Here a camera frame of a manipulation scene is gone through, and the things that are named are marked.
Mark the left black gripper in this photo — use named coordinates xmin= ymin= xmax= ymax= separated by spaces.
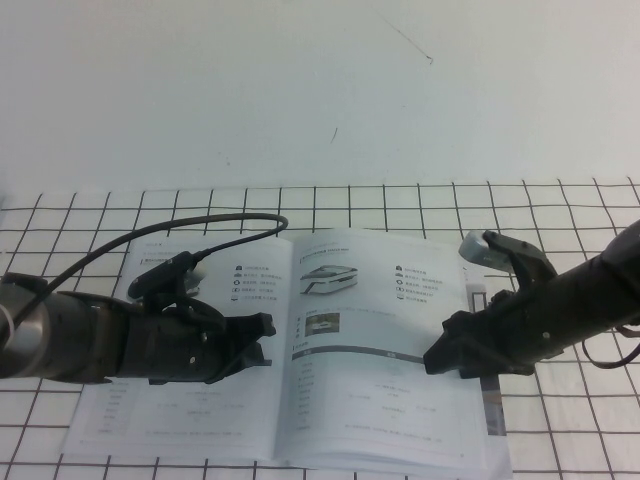
xmin=121 ymin=301 xmax=278 ymax=387

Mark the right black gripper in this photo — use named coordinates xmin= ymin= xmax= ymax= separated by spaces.
xmin=422 ymin=278 xmax=557 ymax=380

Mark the white product catalogue book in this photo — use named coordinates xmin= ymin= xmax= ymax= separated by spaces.
xmin=60 ymin=227 xmax=512 ymax=476

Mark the white black-grid tablecloth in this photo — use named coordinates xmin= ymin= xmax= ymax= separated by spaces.
xmin=0 ymin=177 xmax=640 ymax=480

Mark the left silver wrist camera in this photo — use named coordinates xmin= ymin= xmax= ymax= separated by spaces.
xmin=183 ymin=259 xmax=210 ymax=297

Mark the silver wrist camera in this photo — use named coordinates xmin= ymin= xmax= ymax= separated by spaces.
xmin=183 ymin=259 xmax=210 ymax=297
xmin=458 ymin=230 xmax=517 ymax=274

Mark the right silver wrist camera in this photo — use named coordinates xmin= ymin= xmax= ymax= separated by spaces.
xmin=458 ymin=230 xmax=517 ymax=274

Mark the right black camera bracket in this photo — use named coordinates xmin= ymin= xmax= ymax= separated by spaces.
xmin=482 ymin=229 xmax=560 ymax=297

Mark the black camera bracket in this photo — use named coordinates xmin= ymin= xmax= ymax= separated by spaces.
xmin=126 ymin=250 xmax=202 ymax=312
xmin=482 ymin=229 xmax=560 ymax=297

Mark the left black camera bracket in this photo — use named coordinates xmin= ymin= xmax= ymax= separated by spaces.
xmin=126 ymin=250 xmax=202 ymax=312

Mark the left black camera cable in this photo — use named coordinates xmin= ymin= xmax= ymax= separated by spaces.
xmin=8 ymin=213 xmax=291 ymax=324

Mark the right thin black cable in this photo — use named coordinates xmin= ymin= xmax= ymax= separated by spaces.
xmin=578 ymin=318 xmax=640 ymax=372

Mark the white cable strap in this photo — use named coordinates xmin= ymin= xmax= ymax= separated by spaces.
xmin=0 ymin=305 xmax=19 ymax=349

